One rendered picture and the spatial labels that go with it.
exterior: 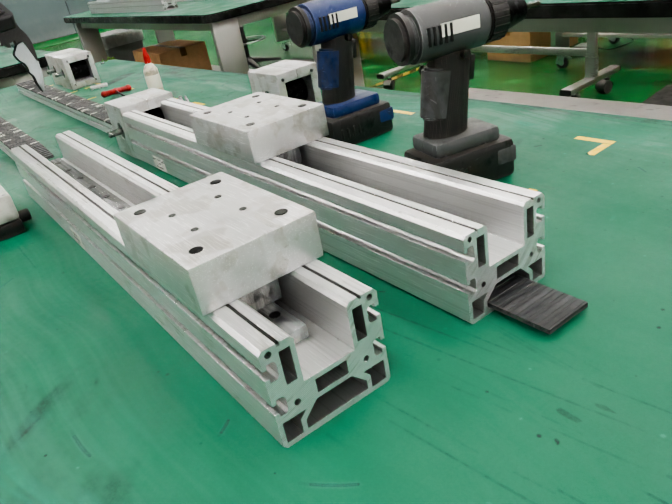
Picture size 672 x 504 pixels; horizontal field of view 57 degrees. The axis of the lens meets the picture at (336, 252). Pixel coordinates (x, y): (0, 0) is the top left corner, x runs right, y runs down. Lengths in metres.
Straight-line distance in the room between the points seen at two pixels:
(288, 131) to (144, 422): 0.38
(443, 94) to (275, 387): 0.44
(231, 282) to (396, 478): 0.18
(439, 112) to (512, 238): 0.24
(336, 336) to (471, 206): 0.19
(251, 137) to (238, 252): 0.29
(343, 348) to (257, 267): 0.09
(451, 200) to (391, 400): 0.22
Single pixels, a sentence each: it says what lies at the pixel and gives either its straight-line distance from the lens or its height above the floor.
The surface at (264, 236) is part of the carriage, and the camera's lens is 0.46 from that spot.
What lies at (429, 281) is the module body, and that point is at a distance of 0.55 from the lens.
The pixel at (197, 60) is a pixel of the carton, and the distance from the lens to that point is 5.04.
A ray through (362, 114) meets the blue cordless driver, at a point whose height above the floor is 0.82.
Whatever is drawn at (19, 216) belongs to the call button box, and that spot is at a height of 0.80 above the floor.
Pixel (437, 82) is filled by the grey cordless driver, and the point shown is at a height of 0.91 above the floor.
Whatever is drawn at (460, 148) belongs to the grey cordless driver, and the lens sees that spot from 0.77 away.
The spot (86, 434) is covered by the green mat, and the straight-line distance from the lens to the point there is 0.54.
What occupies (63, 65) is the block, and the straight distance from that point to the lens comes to 2.10.
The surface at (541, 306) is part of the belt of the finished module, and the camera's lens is 0.54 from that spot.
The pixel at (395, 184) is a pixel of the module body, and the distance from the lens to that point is 0.66.
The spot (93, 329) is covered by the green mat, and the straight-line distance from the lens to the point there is 0.68.
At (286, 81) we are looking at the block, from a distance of 1.16.
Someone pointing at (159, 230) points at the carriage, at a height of 0.90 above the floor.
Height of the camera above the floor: 1.10
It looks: 28 degrees down
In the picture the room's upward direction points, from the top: 11 degrees counter-clockwise
